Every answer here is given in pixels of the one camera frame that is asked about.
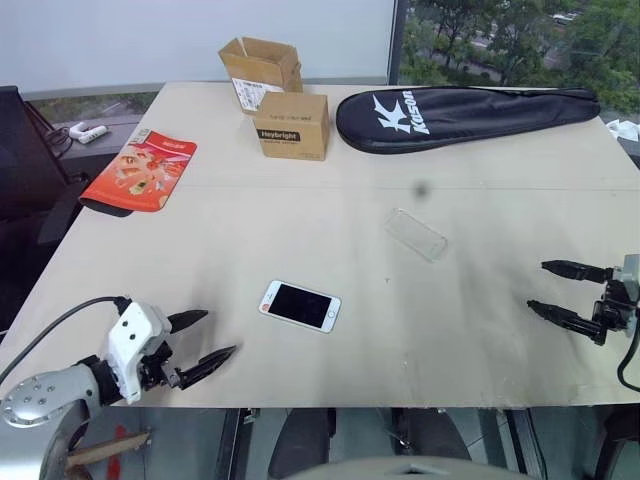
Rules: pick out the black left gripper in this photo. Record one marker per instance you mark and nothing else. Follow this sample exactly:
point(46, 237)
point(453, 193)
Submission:
point(159, 369)

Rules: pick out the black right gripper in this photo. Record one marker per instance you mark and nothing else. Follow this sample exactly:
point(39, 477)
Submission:
point(614, 310)

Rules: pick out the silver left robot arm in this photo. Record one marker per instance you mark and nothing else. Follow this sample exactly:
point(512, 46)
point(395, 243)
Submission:
point(46, 391)

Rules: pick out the clear phone case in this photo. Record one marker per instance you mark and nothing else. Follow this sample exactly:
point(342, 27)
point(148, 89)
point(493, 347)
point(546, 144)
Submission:
point(416, 235)

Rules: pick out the white smartphone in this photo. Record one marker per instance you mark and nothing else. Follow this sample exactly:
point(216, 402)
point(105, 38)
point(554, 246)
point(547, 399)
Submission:
point(300, 306)

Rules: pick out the wooden stick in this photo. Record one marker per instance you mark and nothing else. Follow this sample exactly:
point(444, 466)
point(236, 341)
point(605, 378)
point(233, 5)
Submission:
point(107, 446)

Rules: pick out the white crumpled bag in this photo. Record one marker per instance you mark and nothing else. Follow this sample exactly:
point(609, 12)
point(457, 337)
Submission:
point(624, 131)

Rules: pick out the red printed pouch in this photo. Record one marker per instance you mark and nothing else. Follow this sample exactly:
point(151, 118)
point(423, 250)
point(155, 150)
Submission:
point(142, 172)

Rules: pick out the black racket bag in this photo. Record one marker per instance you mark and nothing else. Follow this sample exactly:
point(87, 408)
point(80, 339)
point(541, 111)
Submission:
point(470, 117)

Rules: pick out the closed printed cardboard box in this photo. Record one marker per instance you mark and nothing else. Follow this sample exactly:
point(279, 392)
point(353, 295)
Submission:
point(295, 127)

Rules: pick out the white plastic charger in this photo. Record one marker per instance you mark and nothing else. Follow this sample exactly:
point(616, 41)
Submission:
point(85, 134)

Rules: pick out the open cardboard box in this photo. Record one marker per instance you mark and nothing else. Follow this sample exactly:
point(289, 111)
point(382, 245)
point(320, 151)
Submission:
point(260, 67)

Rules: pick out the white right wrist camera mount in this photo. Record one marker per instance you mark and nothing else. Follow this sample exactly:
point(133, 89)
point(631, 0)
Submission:
point(631, 269)

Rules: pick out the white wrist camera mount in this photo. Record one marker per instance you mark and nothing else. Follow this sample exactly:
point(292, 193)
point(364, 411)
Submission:
point(131, 334)
point(631, 269)

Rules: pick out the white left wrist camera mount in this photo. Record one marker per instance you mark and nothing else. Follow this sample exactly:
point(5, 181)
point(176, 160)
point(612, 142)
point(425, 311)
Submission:
point(131, 334)

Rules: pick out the grey window frame post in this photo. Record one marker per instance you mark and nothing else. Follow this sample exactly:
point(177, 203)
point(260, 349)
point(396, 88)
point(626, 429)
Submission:
point(397, 42)

